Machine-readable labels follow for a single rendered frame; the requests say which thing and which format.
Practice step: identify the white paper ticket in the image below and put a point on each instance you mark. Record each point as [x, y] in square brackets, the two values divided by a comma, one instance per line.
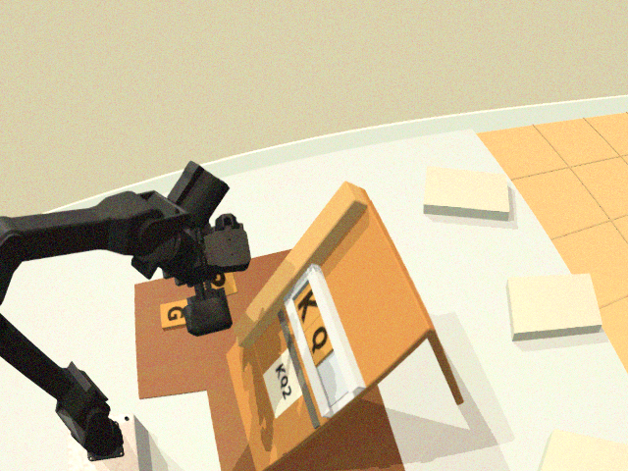
[282, 384]

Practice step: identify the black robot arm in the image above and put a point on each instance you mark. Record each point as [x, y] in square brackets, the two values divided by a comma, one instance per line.
[147, 226]

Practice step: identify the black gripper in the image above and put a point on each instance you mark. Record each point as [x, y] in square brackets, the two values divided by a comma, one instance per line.
[208, 310]

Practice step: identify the orange letter tile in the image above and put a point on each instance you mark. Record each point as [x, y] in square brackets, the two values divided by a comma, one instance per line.
[306, 308]
[227, 281]
[172, 314]
[318, 341]

